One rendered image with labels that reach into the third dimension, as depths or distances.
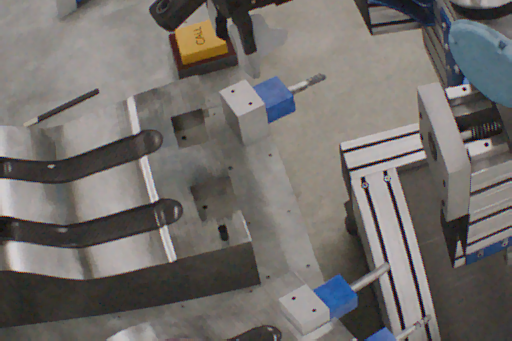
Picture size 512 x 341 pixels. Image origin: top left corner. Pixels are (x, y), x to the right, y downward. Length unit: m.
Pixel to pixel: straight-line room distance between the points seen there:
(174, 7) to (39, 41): 0.48
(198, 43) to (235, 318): 0.45
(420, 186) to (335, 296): 0.95
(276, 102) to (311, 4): 1.38
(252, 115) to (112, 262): 0.29
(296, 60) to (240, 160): 1.25
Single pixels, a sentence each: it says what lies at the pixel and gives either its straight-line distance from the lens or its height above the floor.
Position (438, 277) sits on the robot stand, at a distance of 2.14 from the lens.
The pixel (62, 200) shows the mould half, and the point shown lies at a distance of 1.47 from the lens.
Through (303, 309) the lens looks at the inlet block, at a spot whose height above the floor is 0.88.
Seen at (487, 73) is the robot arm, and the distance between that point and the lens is 1.10.
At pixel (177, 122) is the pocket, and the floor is 0.88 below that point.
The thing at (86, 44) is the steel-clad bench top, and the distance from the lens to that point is 1.78.
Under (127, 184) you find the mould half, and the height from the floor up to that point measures 0.89.
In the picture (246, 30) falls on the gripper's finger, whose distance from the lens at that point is 1.41.
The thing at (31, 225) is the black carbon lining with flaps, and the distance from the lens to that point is 1.43.
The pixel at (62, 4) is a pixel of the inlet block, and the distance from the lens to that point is 1.83.
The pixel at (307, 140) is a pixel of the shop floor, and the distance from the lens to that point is 2.64.
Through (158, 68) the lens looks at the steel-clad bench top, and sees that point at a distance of 1.70.
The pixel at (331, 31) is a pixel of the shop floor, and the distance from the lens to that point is 2.86.
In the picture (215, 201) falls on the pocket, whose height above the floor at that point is 0.86.
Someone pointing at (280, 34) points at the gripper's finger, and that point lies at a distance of 1.46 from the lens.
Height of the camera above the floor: 1.98
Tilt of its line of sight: 49 degrees down
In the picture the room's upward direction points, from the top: 11 degrees counter-clockwise
